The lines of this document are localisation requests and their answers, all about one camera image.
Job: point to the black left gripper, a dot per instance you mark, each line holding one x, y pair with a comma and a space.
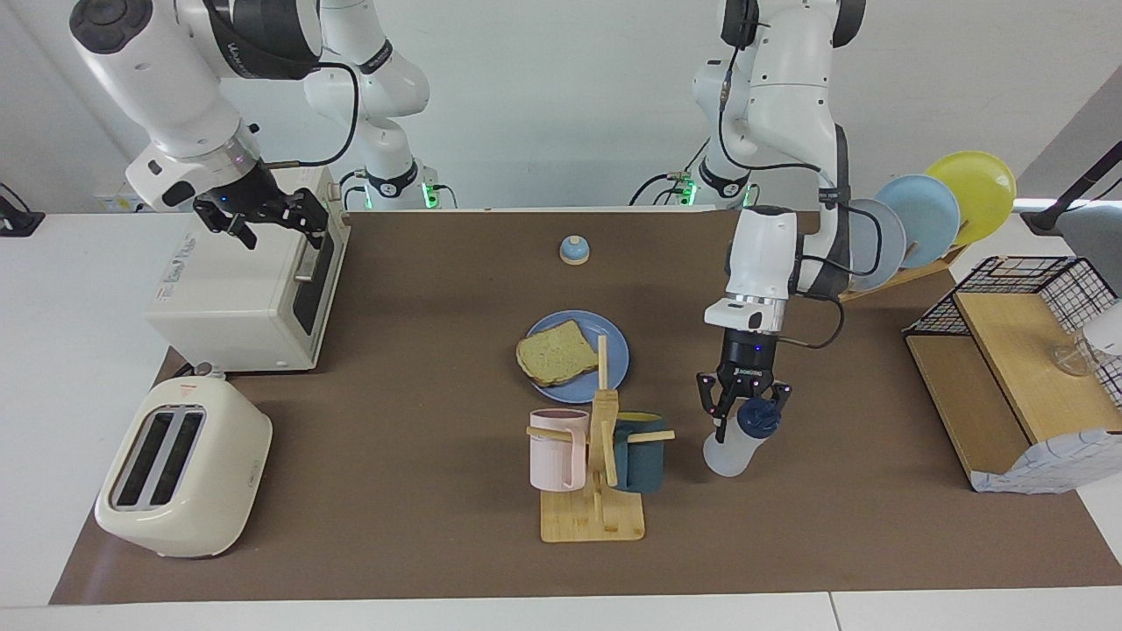
747, 359

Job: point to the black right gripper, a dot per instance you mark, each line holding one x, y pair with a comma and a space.
245, 197

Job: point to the squeeze bottle with navy cap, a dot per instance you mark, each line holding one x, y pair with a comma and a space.
732, 451

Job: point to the slice of bread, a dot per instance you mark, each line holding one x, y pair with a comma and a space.
554, 352

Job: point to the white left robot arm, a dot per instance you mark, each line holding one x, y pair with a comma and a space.
789, 105

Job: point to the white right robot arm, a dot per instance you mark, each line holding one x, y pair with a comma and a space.
166, 70

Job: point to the grey white plate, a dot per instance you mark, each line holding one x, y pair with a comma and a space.
877, 254

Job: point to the wooden plate rack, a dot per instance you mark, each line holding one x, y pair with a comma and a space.
912, 273

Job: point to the light blue plate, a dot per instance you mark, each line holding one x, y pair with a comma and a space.
925, 219

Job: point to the yellow plate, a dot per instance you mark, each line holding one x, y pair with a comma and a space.
977, 193

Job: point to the white toaster oven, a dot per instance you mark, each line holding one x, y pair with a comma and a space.
237, 298

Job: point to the dark teal mug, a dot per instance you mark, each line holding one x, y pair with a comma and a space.
644, 460

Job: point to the wooden mug tree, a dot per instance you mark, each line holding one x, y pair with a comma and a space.
592, 517

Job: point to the pink mug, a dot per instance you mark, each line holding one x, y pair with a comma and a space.
554, 451

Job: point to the brown table mat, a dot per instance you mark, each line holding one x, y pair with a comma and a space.
421, 350

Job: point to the small black device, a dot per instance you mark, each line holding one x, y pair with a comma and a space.
17, 223

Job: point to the cream toaster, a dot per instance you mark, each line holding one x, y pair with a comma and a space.
193, 491

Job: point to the wooden box with cloth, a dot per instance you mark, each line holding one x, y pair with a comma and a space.
1043, 464

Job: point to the clear drinking glass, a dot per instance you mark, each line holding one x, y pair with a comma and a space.
1074, 359

